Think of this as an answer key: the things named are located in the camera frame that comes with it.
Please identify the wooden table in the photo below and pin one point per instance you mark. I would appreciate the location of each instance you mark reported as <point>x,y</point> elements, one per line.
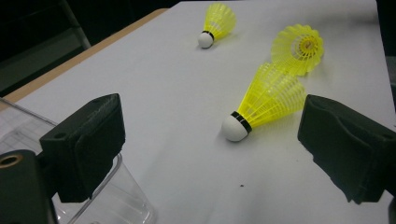
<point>71,63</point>

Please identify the yellow plastic shuttlecock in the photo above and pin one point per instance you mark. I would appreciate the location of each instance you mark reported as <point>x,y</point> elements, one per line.
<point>267,99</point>
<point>219,20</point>
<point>292,46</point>

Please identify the clear plastic container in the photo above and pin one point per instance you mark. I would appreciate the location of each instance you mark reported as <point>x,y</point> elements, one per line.
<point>121,202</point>

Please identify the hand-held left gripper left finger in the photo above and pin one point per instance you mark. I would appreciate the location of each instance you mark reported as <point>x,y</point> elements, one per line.
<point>90,140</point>

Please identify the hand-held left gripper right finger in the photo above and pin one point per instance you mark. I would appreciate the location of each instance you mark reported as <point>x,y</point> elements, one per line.
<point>348,146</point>

